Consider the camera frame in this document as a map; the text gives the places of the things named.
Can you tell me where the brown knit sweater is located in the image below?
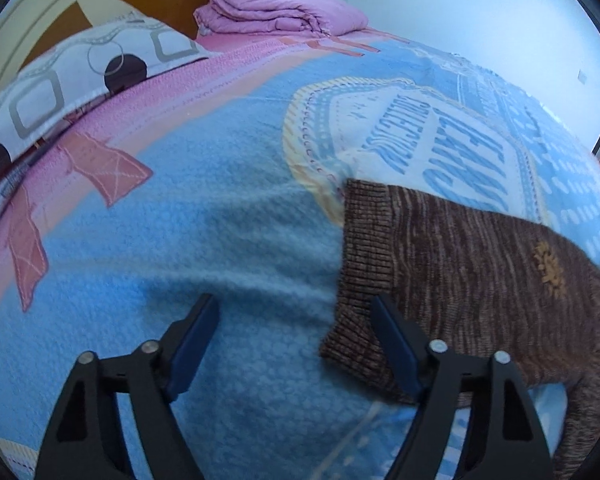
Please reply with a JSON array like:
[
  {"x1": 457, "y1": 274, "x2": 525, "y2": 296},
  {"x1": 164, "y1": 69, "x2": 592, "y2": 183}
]
[{"x1": 320, "y1": 180, "x2": 600, "y2": 479}]

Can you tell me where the blue patterned bed sheet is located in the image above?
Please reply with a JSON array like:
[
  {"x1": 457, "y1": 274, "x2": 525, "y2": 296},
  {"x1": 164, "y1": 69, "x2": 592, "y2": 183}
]
[{"x1": 0, "y1": 32, "x2": 600, "y2": 479}]

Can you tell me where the white patterned pillow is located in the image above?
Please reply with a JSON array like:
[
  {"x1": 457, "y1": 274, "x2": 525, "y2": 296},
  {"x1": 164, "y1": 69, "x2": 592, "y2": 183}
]
[{"x1": 0, "y1": 14, "x2": 215, "y2": 164}]

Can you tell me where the folded pink quilt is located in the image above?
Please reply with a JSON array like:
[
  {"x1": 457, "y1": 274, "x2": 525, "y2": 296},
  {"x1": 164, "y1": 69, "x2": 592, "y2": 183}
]
[{"x1": 194, "y1": 0, "x2": 368, "y2": 38}]

